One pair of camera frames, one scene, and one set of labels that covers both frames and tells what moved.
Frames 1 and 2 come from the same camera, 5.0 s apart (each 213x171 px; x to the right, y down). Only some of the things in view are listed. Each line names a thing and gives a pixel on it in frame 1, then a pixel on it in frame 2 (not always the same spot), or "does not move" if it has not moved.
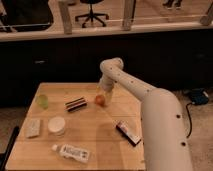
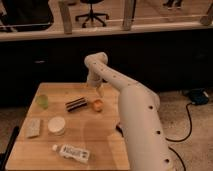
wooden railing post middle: [128, 14] does not move
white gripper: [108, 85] -> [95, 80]
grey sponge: [32, 127] does not move
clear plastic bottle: [68, 151] does not move
